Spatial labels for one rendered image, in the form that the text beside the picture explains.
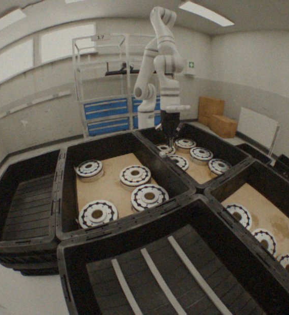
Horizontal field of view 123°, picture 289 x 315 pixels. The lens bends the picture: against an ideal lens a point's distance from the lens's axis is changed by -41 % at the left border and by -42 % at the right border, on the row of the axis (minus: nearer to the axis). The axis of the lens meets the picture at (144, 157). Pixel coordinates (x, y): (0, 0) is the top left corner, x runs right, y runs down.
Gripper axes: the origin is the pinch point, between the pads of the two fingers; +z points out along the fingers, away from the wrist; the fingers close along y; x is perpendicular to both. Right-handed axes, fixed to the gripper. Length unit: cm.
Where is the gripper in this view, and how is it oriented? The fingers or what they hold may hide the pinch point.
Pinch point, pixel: (170, 142)
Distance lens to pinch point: 56.2
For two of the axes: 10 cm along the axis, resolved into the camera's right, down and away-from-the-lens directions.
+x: 3.1, 4.6, -8.3
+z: 0.7, 8.6, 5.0
